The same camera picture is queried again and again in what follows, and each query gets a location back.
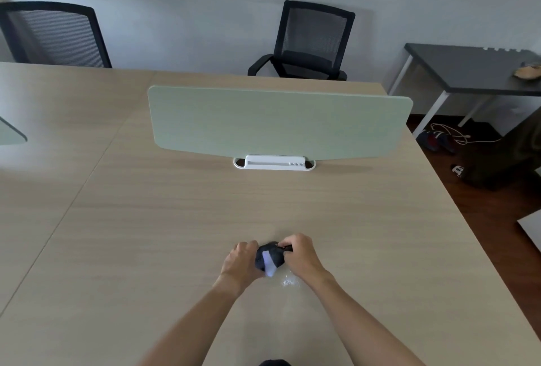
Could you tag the person's right hand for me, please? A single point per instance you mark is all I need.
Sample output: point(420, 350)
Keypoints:
point(305, 261)

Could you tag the person's left hand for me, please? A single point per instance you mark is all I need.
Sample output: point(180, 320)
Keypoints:
point(237, 265)

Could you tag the person's right fingers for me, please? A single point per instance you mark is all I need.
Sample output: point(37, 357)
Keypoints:
point(297, 242)

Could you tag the person's left fingers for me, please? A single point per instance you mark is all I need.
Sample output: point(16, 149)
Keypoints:
point(247, 246)

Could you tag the black cloth with white label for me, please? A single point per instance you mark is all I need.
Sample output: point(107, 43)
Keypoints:
point(273, 255)

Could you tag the person's left forearm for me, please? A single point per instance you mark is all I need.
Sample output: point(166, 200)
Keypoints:
point(195, 324)

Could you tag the person's right forearm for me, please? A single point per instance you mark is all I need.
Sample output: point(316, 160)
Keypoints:
point(359, 323)

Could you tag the clear plastic wrapper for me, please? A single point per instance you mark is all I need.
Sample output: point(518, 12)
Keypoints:
point(290, 281)

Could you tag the white divider base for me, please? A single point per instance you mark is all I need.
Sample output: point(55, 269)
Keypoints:
point(270, 163)

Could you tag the wide green desk divider panel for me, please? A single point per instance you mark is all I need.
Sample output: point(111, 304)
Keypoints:
point(274, 123)

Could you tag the dark blue and red shoes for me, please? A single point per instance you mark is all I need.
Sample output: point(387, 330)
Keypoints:
point(435, 141)

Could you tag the black mesh chair with armrests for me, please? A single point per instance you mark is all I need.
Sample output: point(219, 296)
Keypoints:
point(310, 42)

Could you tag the black bag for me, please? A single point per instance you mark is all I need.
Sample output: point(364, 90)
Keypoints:
point(501, 158)

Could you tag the white board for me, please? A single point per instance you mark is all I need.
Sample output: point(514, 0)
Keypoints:
point(531, 226)

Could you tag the dark grey side table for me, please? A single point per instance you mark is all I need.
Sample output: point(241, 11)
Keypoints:
point(465, 68)

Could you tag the white power strip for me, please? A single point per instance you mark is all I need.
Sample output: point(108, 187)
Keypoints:
point(502, 49)

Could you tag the black mesh office chair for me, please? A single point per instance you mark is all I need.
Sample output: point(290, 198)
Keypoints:
point(55, 34)

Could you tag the brown object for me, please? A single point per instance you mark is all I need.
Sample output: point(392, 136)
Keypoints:
point(527, 71)

